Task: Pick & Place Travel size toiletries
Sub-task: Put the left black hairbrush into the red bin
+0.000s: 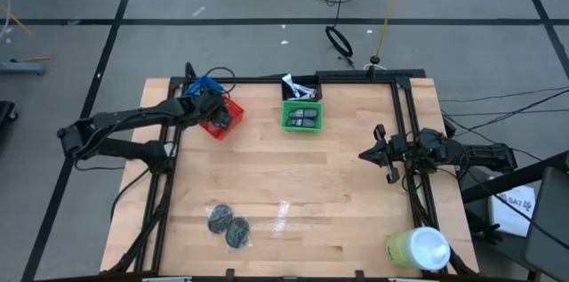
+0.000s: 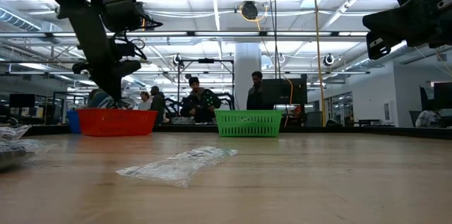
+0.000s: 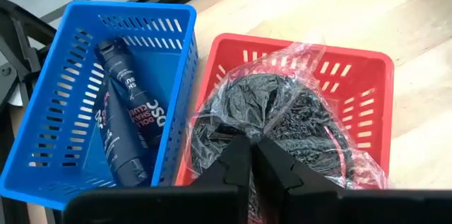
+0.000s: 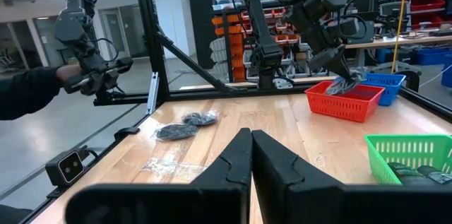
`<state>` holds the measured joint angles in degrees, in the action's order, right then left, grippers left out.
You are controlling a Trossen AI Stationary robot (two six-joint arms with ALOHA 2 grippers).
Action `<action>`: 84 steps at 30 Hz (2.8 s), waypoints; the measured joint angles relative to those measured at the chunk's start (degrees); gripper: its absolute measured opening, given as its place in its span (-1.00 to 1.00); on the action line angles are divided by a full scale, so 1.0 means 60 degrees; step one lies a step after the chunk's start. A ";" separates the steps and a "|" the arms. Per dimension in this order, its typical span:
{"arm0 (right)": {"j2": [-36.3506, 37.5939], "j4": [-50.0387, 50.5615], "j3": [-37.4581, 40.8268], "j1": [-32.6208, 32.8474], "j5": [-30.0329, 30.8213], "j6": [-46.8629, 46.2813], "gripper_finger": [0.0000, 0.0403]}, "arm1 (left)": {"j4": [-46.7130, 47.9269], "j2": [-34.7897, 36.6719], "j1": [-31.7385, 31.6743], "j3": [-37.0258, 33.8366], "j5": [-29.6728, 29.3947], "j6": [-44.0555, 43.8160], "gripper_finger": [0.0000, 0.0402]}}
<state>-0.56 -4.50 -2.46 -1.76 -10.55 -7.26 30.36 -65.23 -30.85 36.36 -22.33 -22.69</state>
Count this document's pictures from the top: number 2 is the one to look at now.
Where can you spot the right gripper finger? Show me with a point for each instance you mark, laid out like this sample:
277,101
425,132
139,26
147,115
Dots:
380,47
407,22

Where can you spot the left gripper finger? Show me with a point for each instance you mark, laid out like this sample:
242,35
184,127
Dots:
114,88
100,86

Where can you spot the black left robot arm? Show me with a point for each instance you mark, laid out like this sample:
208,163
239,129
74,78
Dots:
88,22

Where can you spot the person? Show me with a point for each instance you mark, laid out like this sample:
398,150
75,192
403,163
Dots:
199,102
256,93
97,98
157,105
144,102
425,118

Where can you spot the red plastic basket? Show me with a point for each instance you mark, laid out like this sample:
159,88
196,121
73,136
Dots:
116,122

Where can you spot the blue plastic basket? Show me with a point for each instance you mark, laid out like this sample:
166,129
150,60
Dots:
73,121

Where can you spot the black monitor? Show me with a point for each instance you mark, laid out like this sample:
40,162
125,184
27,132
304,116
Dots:
289,91

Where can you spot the empty clear plastic bag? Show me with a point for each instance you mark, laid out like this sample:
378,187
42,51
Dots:
180,167

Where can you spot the white pillar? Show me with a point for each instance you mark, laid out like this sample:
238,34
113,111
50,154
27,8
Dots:
247,65

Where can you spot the green plastic basket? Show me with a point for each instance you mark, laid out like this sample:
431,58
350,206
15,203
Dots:
249,123

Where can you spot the black metal table frame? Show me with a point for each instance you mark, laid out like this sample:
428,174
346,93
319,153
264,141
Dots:
353,131

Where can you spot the black metal stand frame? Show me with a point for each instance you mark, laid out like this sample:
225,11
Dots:
212,60

